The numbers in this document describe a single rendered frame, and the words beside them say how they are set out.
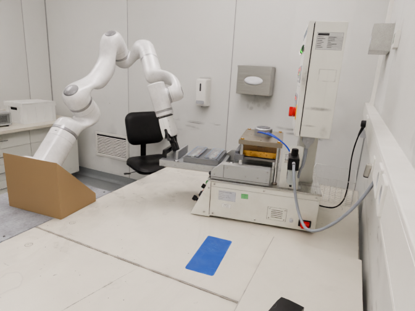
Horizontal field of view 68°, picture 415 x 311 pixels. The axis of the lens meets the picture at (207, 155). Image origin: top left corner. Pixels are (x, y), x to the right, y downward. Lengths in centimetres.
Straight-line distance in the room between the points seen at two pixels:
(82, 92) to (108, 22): 226
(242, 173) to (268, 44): 176
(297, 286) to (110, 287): 54
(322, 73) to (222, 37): 189
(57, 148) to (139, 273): 71
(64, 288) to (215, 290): 44
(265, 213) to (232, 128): 174
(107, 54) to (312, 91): 104
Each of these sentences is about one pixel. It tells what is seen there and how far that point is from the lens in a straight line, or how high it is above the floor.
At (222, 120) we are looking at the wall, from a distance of 301.
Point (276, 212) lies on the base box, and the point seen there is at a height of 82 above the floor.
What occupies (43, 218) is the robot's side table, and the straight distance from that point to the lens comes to 146.
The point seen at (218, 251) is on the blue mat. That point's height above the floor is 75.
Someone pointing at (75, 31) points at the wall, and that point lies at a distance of 410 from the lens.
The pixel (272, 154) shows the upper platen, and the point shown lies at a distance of 132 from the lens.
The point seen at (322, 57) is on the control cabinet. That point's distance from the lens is 123.
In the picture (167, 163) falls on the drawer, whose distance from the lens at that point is 143.
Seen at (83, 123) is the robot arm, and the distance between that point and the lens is 160.
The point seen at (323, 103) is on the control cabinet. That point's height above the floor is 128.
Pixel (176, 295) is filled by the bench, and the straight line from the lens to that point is 97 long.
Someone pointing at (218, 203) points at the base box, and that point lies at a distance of 135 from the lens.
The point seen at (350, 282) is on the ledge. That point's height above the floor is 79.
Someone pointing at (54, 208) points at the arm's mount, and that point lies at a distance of 143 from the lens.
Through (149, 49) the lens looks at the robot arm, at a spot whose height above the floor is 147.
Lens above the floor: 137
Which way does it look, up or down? 15 degrees down
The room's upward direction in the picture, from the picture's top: 3 degrees clockwise
